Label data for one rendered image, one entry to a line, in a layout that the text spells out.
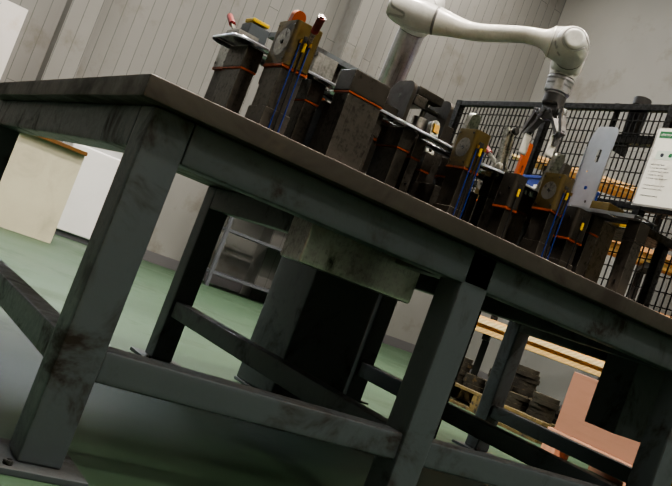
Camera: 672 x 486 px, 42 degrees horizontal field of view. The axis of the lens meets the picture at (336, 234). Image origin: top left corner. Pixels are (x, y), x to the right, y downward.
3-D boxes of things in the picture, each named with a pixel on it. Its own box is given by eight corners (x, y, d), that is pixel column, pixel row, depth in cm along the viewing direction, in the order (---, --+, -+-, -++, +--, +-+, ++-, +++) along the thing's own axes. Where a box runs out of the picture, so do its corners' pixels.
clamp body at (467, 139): (442, 243, 247) (484, 129, 249) (417, 237, 257) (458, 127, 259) (458, 250, 251) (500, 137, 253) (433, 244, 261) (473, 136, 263)
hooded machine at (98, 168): (91, 243, 921) (136, 129, 929) (107, 252, 871) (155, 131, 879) (27, 221, 885) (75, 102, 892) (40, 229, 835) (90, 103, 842)
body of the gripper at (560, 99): (539, 89, 297) (530, 115, 296) (557, 89, 290) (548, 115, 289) (554, 98, 301) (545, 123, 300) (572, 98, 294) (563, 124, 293)
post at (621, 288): (609, 310, 264) (641, 221, 266) (596, 307, 268) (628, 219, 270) (619, 315, 267) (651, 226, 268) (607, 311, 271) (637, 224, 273)
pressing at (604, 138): (586, 218, 301) (619, 126, 303) (562, 214, 311) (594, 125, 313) (587, 219, 301) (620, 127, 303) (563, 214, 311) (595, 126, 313)
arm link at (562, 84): (562, 72, 289) (556, 89, 289) (580, 84, 294) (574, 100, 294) (542, 73, 297) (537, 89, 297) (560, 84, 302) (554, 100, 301)
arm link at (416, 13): (436, 6, 297) (445, -3, 308) (386, -10, 301) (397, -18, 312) (426, 42, 304) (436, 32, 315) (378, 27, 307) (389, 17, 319)
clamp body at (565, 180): (531, 282, 263) (570, 174, 265) (505, 275, 273) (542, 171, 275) (546, 288, 267) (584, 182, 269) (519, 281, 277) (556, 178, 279)
